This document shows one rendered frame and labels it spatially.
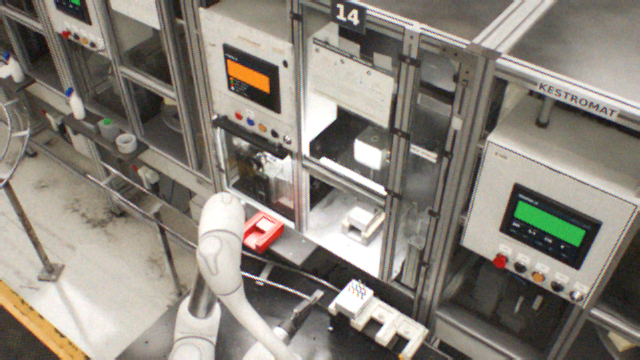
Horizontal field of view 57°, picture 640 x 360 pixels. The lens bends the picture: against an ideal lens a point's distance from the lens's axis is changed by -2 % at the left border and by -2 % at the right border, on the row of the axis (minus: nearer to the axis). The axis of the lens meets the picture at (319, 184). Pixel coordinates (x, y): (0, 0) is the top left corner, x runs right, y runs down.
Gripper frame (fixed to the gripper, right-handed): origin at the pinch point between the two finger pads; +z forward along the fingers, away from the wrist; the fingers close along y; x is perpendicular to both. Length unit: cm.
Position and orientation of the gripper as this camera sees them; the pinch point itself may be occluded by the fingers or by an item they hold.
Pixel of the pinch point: (315, 297)
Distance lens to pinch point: 240.5
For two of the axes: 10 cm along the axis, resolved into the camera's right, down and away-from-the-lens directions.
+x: -8.0, -4.3, 4.2
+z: 6.0, -5.6, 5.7
